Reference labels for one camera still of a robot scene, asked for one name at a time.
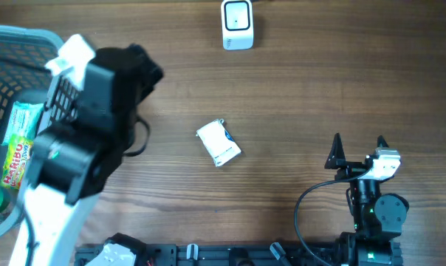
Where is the white paper pouch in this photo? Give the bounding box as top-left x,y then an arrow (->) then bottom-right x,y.
196,118 -> 241,167

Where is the Haribo gummy candy bag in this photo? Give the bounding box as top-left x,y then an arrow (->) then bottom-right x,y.
0,134 -> 33,190

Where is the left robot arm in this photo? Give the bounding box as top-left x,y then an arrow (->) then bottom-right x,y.
10,44 -> 163,265

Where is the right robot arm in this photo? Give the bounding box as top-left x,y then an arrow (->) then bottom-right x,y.
324,133 -> 409,266

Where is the white barcode scanner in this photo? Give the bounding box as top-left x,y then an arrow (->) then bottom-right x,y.
220,0 -> 254,50

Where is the grey plastic mesh basket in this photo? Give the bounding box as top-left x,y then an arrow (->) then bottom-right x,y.
0,25 -> 79,237

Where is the teal white tissue packet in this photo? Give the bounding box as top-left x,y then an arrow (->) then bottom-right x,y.
2,101 -> 44,146

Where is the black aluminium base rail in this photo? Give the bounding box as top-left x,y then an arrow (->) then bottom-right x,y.
74,242 -> 404,266

